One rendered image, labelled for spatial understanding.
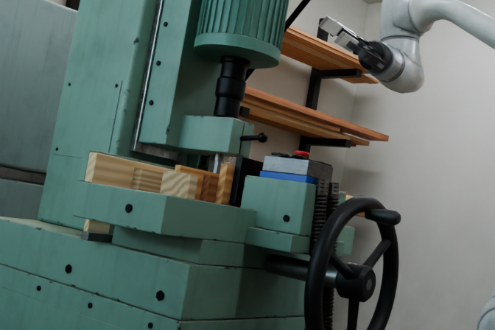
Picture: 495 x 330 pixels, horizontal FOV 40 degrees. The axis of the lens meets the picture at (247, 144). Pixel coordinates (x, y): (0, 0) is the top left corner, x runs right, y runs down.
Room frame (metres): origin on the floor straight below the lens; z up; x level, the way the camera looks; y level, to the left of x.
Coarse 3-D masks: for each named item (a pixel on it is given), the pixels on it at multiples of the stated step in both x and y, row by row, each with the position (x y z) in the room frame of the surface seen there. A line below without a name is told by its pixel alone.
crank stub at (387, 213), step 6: (366, 210) 1.12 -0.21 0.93; (372, 210) 1.11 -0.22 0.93; (378, 210) 1.10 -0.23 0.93; (384, 210) 1.10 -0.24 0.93; (390, 210) 1.09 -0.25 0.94; (366, 216) 1.11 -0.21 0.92; (372, 216) 1.10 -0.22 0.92; (378, 216) 1.10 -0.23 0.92; (384, 216) 1.09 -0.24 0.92; (390, 216) 1.08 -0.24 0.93; (396, 216) 1.08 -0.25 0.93; (384, 222) 1.09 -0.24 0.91; (390, 222) 1.08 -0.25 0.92; (396, 222) 1.08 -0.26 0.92
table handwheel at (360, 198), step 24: (336, 216) 1.06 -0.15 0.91; (336, 240) 1.05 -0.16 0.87; (384, 240) 1.21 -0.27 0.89; (288, 264) 1.20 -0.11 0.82; (312, 264) 1.03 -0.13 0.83; (336, 264) 1.07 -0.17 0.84; (360, 264) 1.13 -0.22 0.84; (384, 264) 1.24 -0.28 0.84; (312, 288) 1.02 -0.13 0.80; (336, 288) 1.14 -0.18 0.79; (360, 288) 1.11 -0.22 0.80; (384, 288) 1.23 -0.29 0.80; (312, 312) 1.03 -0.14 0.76; (384, 312) 1.22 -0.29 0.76
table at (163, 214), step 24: (96, 192) 1.11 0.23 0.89; (120, 192) 1.08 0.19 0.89; (144, 192) 1.04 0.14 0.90; (96, 216) 1.10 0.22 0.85; (120, 216) 1.07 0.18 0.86; (144, 216) 1.04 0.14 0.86; (168, 216) 1.02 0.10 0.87; (192, 216) 1.06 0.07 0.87; (216, 216) 1.11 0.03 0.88; (240, 216) 1.16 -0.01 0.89; (216, 240) 1.12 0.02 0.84; (240, 240) 1.17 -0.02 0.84; (264, 240) 1.15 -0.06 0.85; (288, 240) 1.12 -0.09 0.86
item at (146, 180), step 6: (138, 168) 1.18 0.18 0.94; (138, 174) 1.18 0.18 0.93; (144, 174) 1.18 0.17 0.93; (150, 174) 1.20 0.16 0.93; (156, 174) 1.21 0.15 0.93; (162, 174) 1.22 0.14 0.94; (138, 180) 1.18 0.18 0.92; (144, 180) 1.19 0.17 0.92; (150, 180) 1.20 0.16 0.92; (156, 180) 1.21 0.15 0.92; (132, 186) 1.19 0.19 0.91; (138, 186) 1.18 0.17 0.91; (144, 186) 1.19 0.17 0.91; (150, 186) 1.20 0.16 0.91; (156, 186) 1.21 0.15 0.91; (156, 192) 1.21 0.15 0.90
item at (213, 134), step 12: (192, 120) 1.36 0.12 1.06; (204, 120) 1.34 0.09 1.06; (216, 120) 1.32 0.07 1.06; (228, 120) 1.30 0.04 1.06; (240, 120) 1.31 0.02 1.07; (180, 132) 1.37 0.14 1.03; (192, 132) 1.35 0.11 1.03; (204, 132) 1.33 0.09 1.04; (216, 132) 1.32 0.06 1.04; (228, 132) 1.30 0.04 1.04; (240, 132) 1.31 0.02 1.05; (252, 132) 1.34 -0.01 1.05; (180, 144) 1.37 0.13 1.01; (192, 144) 1.35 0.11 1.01; (204, 144) 1.33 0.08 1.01; (216, 144) 1.31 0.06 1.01; (228, 144) 1.29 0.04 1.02; (240, 144) 1.32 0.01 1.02; (216, 156) 1.34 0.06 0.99; (228, 156) 1.37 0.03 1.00
